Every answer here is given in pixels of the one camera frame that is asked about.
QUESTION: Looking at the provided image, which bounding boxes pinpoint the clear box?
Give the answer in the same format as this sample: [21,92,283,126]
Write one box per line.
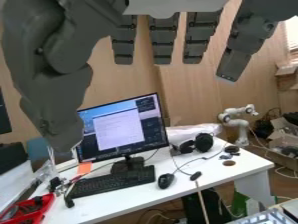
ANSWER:
[225,205,298,224]

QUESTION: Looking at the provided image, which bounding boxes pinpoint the white desk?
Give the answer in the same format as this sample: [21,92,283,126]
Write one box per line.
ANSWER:
[0,135,277,224]

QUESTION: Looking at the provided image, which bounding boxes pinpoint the thin stick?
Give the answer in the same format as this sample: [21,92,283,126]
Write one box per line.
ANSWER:
[194,179,213,224]

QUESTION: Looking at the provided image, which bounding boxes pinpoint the black headphones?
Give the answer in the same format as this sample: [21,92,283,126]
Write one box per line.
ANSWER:
[170,132,217,155]

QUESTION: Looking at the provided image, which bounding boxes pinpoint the black mouse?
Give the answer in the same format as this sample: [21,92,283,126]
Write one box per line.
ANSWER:
[157,172,177,190]

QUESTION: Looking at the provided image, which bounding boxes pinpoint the cardboard box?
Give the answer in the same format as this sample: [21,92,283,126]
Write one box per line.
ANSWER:
[265,112,298,162]

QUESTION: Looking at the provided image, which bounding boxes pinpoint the computer screen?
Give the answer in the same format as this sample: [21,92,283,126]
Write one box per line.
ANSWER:
[74,92,171,175]

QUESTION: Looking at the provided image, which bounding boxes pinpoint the orange paper note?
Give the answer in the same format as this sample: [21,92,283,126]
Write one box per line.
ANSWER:
[74,161,93,175]

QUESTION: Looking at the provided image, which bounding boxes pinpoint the small white jointed device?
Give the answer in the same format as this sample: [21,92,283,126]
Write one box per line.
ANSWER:
[215,103,259,148]

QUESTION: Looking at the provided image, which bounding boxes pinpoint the black keyboard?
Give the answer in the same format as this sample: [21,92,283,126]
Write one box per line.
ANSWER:
[65,164,158,200]

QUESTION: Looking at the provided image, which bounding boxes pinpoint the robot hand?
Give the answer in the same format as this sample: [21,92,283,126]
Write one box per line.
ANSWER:
[0,0,298,154]

